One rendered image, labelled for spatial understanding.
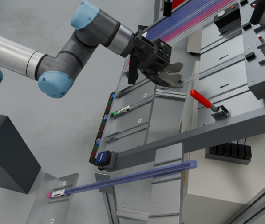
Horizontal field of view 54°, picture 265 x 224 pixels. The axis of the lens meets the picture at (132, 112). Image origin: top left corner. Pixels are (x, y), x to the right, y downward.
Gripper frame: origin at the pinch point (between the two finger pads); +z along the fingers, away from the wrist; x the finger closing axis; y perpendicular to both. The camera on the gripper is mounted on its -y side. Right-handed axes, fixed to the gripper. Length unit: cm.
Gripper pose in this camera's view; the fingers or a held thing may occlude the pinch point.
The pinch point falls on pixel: (177, 84)
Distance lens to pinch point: 80.2
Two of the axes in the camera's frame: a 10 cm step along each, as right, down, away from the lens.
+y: 5.3, -4.2, -7.3
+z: 8.2, 4.5, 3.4
